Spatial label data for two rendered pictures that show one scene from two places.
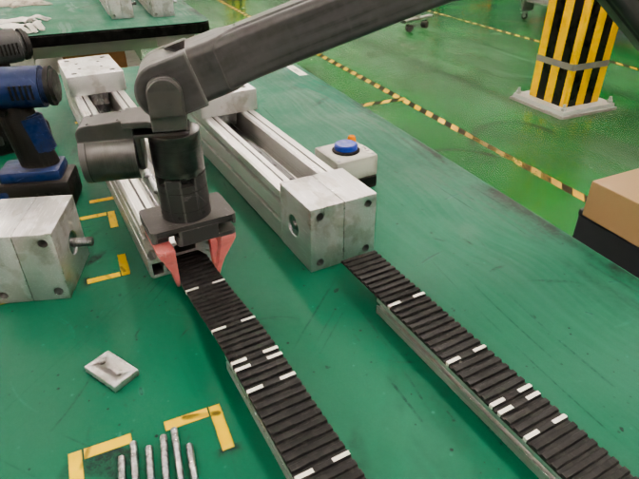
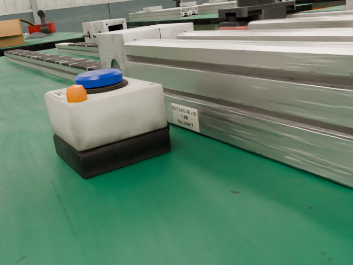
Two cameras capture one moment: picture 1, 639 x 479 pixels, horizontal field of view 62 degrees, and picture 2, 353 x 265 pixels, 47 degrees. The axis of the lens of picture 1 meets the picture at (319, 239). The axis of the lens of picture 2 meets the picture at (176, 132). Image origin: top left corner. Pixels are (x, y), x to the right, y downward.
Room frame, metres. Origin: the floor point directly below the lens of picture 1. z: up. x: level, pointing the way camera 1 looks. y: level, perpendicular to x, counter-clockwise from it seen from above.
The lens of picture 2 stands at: (1.19, 0.01, 0.90)
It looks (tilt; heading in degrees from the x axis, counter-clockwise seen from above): 17 degrees down; 179
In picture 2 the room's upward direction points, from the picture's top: 7 degrees counter-clockwise
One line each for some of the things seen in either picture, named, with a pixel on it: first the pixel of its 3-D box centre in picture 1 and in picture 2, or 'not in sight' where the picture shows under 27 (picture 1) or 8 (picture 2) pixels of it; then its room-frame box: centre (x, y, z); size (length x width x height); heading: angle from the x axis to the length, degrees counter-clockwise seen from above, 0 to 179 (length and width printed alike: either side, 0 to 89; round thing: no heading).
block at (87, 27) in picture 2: not in sight; (96, 33); (-0.44, -0.24, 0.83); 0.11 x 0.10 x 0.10; 119
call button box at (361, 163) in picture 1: (340, 166); (115, 117); (0.84, -0.04, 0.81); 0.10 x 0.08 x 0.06; 119
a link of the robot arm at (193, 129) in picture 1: (170, 150); not in sight; (0.56, 0.17, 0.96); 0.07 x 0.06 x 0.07; 102
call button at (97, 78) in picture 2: (345, 148); (99, 83); (0.85, -0.05, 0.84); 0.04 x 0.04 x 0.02
